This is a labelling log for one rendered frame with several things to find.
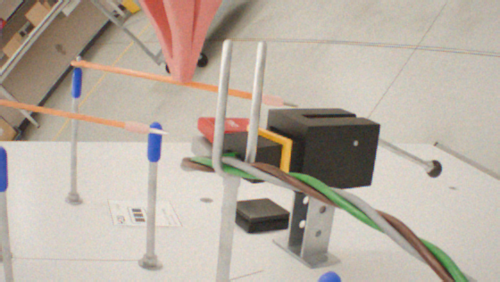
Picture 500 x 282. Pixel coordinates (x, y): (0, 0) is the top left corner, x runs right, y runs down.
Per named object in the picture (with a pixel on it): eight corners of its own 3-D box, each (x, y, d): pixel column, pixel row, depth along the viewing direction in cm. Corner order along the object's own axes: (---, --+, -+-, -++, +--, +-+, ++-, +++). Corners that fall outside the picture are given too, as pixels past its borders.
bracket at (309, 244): (340, 262, 39) (354, 189, 38) (310, 269, 38) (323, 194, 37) (301, 236, 43) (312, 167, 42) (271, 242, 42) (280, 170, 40)
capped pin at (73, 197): (87, 202, 44) (93, 55, 42) (71, 205, 43) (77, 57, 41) (75, 195, 45) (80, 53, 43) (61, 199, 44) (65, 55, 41)
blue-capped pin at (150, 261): (166, 269, 36) (173, 125, 34) (143, 270, 35) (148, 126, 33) (156, 258, 37) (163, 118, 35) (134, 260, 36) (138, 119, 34)
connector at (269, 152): (316, 173, 37) (320, 140, 37) (248, 184, 34) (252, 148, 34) (283, 159, 39) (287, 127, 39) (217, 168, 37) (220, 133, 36)
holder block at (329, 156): (371, 186, 39) (381, 123, 38) (298, 195, 36) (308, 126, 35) (332, 166, 42) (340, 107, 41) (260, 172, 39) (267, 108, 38)
